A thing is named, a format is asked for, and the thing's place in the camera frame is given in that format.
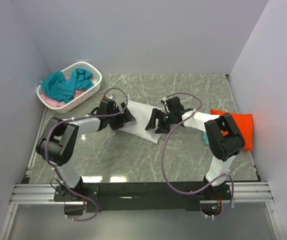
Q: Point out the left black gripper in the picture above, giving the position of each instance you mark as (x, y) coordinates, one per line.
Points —
(123, 119)

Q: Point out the pink t shirt in basket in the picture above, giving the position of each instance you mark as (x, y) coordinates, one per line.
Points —
(58, 92)

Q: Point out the folded light teal t shirt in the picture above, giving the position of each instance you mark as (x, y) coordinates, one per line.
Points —
(205, 138)

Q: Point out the folded orange t shirt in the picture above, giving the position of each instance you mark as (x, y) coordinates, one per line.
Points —
(245, 125)

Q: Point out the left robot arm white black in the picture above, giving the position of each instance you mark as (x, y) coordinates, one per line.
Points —
(57, 142)

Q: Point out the teal t shirt in basket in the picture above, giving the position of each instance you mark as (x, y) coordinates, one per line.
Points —
(76, 73)

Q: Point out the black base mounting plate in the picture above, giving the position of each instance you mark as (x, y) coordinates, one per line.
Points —
(135, 196)

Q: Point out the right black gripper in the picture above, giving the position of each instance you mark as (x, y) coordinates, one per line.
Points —
(158, 114)

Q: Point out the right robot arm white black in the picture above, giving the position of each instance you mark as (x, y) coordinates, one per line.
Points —
(224, 137)

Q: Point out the white t shirt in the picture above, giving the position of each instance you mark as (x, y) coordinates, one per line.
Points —
(142, 114)

